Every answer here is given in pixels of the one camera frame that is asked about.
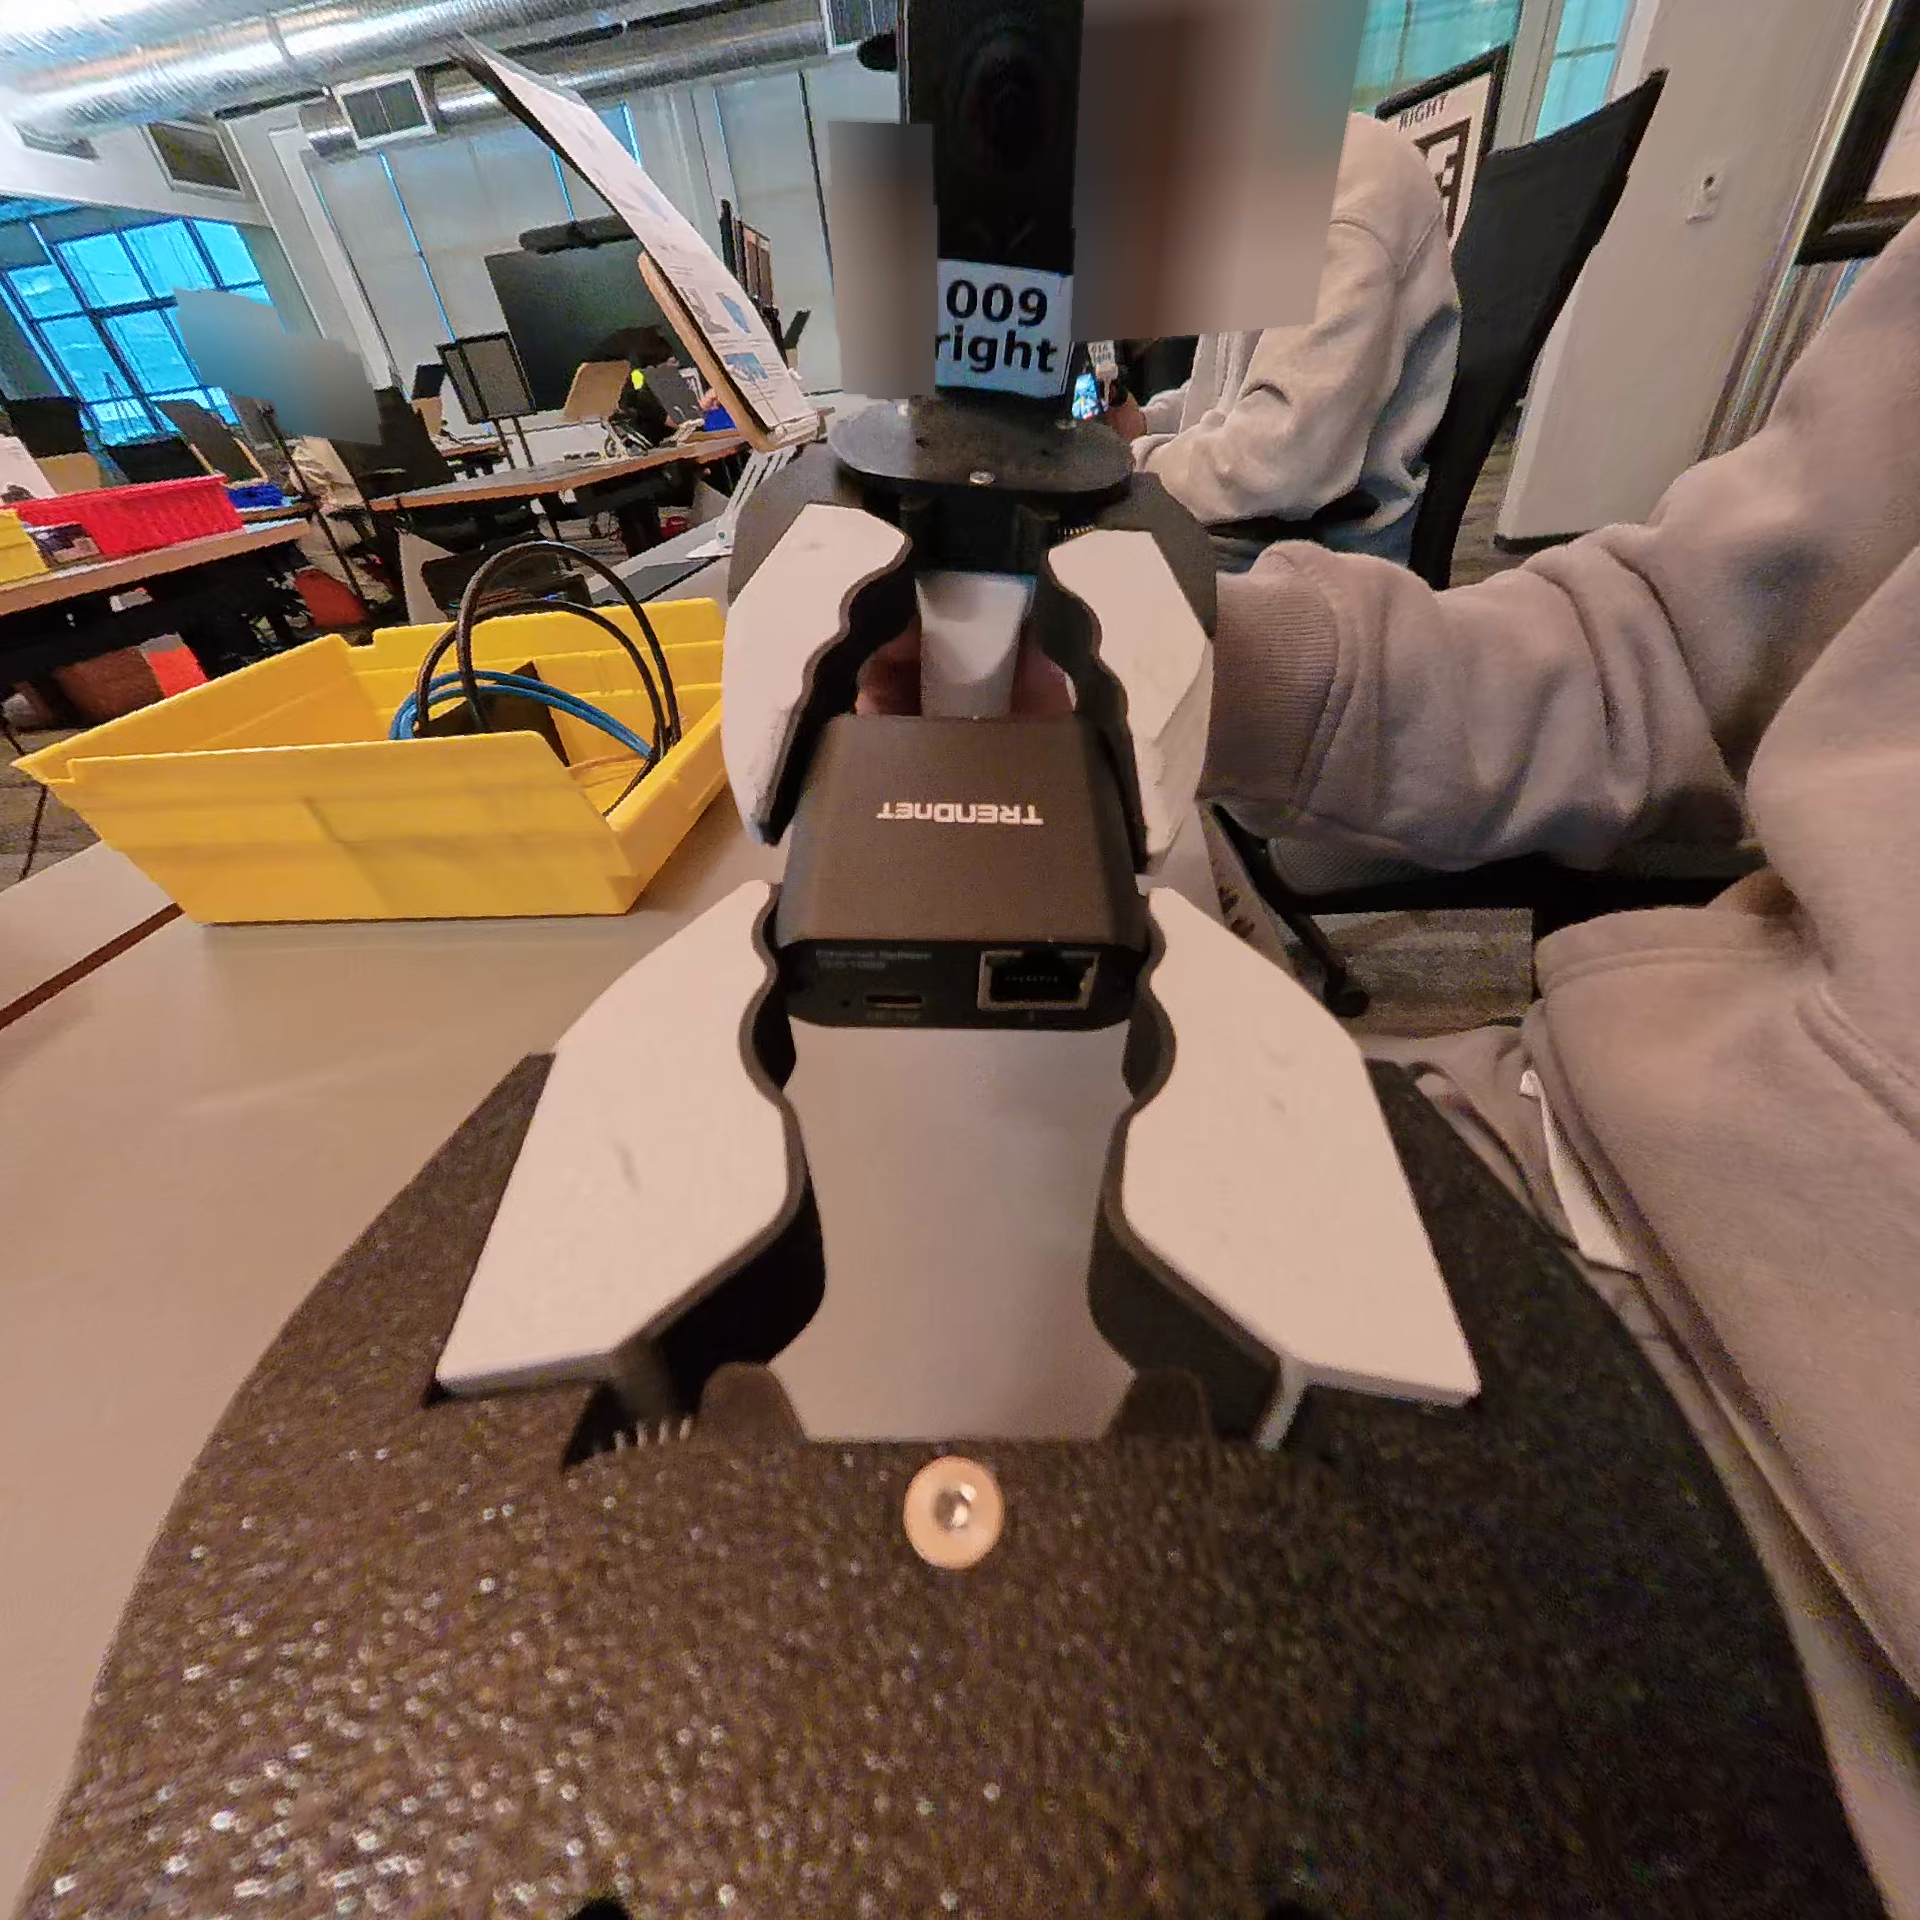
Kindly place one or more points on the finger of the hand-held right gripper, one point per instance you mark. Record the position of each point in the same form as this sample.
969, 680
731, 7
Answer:
782, 645
1170, 657

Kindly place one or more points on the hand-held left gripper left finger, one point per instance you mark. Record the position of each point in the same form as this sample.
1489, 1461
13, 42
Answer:
633, 1182

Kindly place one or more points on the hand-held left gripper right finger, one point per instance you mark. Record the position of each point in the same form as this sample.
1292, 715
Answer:
1277, 1182

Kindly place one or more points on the black ethernet splitter box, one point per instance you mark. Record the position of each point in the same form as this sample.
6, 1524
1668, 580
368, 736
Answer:
957, 869

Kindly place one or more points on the yellow plastic bin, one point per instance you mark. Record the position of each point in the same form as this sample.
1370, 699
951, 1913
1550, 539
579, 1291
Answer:
375, 838

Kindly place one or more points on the person's right forearm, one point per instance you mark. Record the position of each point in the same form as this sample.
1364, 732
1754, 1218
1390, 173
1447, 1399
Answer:
1500, 703

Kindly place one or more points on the grey desk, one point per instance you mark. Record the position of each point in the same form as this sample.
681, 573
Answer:
225, 1128

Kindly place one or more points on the person's right hand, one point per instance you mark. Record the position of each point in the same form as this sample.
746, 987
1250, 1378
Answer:
885, 674

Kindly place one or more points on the white clipboard stand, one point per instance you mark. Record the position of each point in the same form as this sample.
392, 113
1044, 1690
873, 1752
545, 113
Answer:
746, 496

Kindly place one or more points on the black office chair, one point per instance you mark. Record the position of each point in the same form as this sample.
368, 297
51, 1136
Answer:
1550, 297
1303, 930

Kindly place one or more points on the black bin divider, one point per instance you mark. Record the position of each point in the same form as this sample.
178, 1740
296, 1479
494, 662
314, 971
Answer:
519, 718

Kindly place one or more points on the wooden clipboard with instruction sheets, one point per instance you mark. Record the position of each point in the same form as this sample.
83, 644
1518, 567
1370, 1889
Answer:
704, 317

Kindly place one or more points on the large black monitor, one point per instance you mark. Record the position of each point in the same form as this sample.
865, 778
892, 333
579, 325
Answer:
569, 331

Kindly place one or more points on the black framed marker sign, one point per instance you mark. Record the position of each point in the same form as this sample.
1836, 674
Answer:
1466, 148

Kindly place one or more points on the person's grey hoodie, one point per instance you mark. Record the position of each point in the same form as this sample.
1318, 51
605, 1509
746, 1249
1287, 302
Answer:
1771, 1198

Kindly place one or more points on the long background work table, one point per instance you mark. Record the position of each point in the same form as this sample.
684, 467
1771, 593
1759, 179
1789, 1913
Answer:
148, 580

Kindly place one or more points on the red plastic bin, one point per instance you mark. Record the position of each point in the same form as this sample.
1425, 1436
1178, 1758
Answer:
136, 517

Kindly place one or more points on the small yellow bin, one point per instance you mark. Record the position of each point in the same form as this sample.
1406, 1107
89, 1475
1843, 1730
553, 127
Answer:
19, 550

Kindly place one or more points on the silver air duct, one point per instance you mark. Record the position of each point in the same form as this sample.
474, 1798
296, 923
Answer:
225, 61

